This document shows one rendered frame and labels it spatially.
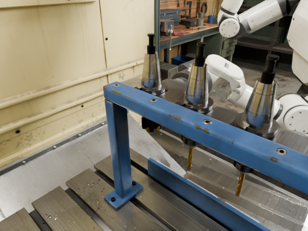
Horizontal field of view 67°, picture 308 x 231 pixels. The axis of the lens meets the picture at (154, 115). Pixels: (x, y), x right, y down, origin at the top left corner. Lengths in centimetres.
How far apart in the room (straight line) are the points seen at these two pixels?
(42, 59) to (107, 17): 29
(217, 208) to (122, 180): 24
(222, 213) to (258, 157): 32
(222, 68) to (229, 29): 42
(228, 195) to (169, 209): 34
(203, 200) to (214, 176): 41
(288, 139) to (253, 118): 6
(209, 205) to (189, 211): 6
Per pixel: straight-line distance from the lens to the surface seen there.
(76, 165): 94
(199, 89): 40
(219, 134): 34
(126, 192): 66
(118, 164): 58
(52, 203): 71
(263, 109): 36
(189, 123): 36
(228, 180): 102
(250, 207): 92
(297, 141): 39
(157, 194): 68
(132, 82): 53
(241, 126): 37
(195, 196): 64
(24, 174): 94
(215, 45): 380
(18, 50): 82
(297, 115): 69
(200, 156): 118
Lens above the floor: 141
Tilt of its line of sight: 30 degrees down
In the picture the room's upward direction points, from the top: straight up
